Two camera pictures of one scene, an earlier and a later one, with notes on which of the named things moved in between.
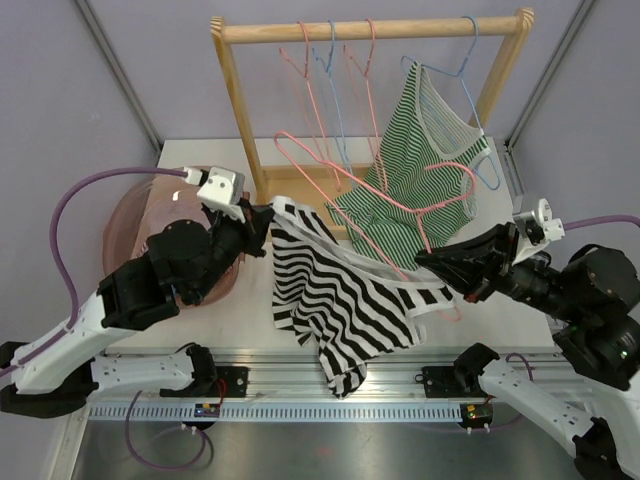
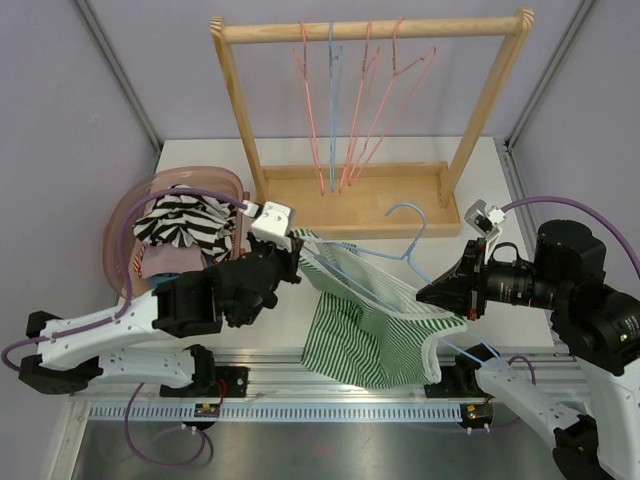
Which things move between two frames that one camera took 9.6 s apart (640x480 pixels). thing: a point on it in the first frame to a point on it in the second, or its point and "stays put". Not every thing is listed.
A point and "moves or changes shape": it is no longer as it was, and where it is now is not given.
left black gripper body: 229,238 to 284,260
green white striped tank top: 423,189 to 362,329
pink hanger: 448,316 to 428,56
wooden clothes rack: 324,185 stays put
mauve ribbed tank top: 171,199 moves or changes shape
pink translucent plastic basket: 142,208 stays put
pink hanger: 305,74 to 303,76
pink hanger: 365,75 to 343,185
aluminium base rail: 293,385 stays put
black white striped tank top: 341,307 to 181,219
